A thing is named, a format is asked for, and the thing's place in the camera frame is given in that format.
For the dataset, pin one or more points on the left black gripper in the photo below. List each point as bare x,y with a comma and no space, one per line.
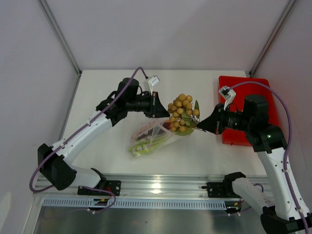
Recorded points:
155,108

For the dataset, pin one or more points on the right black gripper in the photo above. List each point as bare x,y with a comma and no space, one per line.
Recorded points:
215,123

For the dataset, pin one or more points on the papaya slice toy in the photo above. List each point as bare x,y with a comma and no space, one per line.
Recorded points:
150,130

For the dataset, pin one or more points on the longan fruit bunch toy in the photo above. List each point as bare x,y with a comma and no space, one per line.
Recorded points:
184,115

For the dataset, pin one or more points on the clear zip top bag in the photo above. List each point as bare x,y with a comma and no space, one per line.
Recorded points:
172,137

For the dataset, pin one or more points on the white green leek toy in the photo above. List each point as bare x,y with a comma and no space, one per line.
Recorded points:
144,146

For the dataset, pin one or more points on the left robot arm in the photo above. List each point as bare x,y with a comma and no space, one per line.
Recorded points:
56,161

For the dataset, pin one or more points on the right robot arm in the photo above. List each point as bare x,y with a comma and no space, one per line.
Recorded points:
285,212

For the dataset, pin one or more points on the red plastic bin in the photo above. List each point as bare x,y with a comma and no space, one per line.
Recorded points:
232,137

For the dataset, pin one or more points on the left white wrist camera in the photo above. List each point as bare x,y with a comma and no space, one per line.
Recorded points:
150,83

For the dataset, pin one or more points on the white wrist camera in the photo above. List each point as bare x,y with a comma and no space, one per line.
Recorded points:
228,94
150,83

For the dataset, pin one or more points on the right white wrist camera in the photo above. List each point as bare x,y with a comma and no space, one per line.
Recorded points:
228,94

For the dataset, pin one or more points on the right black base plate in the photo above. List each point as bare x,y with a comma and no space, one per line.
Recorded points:
218,190

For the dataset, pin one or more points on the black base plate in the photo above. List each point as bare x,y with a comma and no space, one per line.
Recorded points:
218,190
113,186

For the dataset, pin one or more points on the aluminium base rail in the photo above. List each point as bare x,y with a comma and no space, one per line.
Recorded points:
156,186

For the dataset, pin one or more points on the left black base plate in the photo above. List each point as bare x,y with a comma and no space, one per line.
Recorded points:
113,186

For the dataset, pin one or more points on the right aluminium frame post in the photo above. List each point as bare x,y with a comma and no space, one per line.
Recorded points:
282,19

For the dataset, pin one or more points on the aluminium frame post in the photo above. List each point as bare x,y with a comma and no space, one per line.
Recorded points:
282,19
59,34

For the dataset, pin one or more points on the white slotted cable duct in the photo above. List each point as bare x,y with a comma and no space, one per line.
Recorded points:
201,204

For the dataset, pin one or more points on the left aluminium frame post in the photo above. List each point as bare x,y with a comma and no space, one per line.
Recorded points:
59,34

